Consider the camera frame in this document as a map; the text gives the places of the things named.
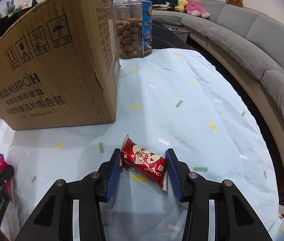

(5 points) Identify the grey curved sofa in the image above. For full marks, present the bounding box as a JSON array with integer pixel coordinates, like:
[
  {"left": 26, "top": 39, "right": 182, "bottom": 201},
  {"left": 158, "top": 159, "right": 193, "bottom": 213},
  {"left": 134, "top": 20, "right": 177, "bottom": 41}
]
[{"left": 152, "top": 0, "right": 284, "bottom": 156}]

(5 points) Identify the beige cloth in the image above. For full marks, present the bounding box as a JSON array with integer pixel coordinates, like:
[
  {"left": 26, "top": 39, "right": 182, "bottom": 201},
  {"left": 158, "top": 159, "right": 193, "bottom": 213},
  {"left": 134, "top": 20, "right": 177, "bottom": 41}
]
[{"left": 152, "top": 2, "right": 177, "bottom": 11}]

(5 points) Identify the small grey side table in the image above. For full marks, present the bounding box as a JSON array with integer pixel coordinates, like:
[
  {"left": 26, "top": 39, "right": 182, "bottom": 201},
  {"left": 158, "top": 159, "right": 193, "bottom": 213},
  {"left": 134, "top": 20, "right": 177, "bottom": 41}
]
[{"left": 168, "top": 26, "right": 190, "bottom": 43}]

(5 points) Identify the yellow plush toy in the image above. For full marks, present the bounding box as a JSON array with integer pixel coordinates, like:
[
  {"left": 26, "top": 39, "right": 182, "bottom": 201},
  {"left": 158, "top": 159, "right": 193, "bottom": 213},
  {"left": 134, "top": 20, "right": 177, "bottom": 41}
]
[{"left": 174, "top": 0, "right": 189, "bottom": 13}]

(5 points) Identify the red candy packet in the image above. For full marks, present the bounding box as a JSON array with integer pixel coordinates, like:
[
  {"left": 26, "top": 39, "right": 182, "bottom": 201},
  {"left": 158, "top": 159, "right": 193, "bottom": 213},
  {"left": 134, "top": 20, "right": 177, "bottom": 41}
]
[{"left": 120, "top": 134, "right": 169, "bottom": 192}]

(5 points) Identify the grey rabbit plush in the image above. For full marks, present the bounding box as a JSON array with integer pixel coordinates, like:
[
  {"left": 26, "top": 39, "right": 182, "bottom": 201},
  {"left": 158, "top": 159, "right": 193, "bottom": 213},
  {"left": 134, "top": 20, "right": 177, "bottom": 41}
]
[{"left": 6, "top": 0, "right": 17, "bottom": 14}]

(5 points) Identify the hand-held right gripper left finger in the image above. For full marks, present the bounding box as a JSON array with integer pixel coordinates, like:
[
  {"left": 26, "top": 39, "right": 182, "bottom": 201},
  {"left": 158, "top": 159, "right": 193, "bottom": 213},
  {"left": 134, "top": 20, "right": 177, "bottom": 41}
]
[{"left": 17, "top": 149, "right": 122, "bottom": 241}]

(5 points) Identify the pink snack packet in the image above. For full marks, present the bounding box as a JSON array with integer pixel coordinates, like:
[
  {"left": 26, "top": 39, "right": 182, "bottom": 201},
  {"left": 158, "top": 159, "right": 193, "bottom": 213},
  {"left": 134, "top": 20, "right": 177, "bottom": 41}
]
[{"left": 0, "top": 152, "right": 13, "bottom": 199}]

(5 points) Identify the black coffee table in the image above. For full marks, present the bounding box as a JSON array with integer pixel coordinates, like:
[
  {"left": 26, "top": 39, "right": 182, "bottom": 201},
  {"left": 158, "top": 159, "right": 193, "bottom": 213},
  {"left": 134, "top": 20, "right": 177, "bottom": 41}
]
[{"left": 152, "top": 19, "right": 197, "bottom": 53}]

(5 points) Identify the brown cardboard box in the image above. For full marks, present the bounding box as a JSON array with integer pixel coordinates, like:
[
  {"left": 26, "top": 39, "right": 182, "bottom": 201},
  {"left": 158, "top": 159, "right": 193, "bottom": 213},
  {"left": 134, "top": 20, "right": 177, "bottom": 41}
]
[{"left": 0, "top": 0, "right": 121, "bottom": 131}]

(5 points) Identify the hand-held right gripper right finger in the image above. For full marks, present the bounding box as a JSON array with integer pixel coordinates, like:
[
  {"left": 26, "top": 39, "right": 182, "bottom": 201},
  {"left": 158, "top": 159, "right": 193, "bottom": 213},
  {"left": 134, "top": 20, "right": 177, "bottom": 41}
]
[{"left": 164, "top": 149, "right": 274, "bottom": 241}]

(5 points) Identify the clear plastic jar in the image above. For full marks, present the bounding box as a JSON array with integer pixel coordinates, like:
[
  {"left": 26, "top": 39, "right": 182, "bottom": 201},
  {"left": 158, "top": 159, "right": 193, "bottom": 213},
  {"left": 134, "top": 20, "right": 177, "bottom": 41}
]
[{"left": 113, "top": 0, "right": 154, "bottom": 59}]

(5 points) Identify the pink plush toy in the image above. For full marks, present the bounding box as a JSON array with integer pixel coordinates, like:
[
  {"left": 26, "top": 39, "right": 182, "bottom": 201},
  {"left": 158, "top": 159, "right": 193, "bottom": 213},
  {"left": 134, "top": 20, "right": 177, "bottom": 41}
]
[{"left": 184, "top": 0, "right": 211, "bottom": 18}]

